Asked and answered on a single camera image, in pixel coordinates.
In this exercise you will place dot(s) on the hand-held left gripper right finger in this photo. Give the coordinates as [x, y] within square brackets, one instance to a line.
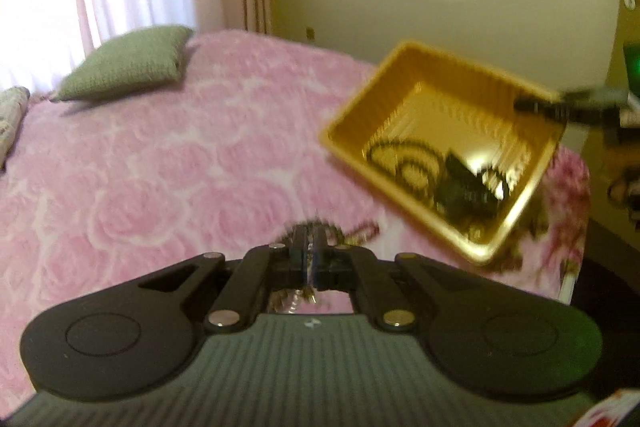
[320, 257]

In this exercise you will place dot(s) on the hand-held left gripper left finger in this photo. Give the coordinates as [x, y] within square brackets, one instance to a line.
[302, 257]

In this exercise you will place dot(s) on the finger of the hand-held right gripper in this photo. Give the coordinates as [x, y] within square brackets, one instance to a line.
[540, 107]

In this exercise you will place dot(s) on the yellow plastic tray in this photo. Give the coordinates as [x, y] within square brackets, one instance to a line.
[400, 107]

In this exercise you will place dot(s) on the green object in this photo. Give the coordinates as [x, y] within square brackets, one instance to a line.
[633, 67]

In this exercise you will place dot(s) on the pink floral blanket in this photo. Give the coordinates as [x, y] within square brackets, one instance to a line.
[150, 182]

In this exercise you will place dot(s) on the green checked pillow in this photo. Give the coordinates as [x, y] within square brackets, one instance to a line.
[125, 62]

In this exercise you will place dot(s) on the red and white object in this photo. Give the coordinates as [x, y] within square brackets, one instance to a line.
[615, 412]

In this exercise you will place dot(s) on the striped folded quilt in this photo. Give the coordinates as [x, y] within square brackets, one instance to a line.
[12, 117]

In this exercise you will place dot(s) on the small dark wall fitting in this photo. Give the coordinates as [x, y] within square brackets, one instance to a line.
[310, 34]

